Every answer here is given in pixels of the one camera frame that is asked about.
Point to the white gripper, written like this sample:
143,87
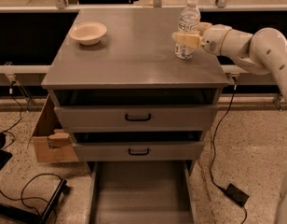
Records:
211,41

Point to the clear plastic water bottle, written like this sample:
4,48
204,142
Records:
188,22

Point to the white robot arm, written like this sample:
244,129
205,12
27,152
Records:
264,52

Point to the grey top drawer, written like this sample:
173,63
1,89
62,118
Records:
90,111

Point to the grey drawer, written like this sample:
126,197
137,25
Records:
138,146
90,111
141,192

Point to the grey drawer cabinet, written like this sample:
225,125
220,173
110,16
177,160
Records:
137,53

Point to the grey middle drawer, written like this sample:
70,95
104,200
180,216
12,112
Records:
138,146

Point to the grey bottom drawer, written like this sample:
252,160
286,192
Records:
141,192

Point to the white bowl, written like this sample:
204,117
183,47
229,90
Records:
88,33

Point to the black power adapter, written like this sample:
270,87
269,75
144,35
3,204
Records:
236,195

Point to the brown cardboard box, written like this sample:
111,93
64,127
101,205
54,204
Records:
51,142

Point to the black stand base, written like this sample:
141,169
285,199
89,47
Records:
32,215

